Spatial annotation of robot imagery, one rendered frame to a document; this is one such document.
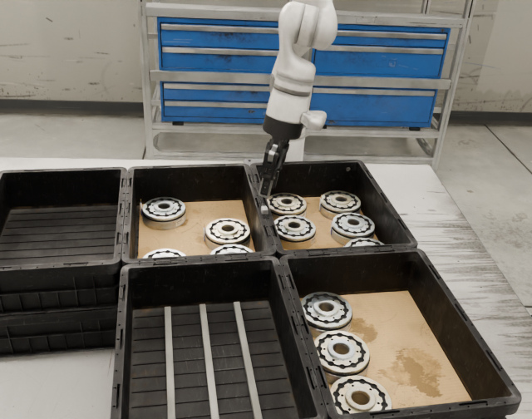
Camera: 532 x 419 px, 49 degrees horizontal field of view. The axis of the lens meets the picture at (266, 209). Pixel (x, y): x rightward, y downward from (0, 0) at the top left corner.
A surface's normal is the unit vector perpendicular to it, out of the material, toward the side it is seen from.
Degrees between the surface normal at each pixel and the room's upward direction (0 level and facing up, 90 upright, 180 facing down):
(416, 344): 0
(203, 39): 90
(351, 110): 90
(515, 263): 0
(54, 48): 90
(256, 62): 90
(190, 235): 0
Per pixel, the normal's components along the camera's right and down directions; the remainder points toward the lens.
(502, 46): 0.07, 0.52
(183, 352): 0.05, -0.85
